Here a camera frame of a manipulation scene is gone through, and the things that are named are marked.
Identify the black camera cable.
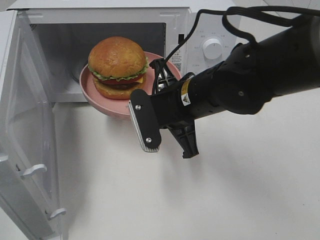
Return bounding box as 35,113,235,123
154,6,320,91

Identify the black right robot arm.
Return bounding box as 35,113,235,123
130,6,320,159

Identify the white microwave door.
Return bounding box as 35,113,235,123
0,10,66,240

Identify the white warning label sticker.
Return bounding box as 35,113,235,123
169,46,186,71

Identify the burger with lettuce and cheese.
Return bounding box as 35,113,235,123
87,36,149,100

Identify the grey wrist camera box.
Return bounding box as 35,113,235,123
128,89,162,153

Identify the white microwave oven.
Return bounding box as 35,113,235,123
9,0,234,103

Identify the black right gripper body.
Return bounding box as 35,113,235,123
150,72,220,128

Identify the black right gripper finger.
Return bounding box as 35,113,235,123
149,58,178,95
167,119,199,159

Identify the upper white microwave knob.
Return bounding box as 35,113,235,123
202,38,223,60

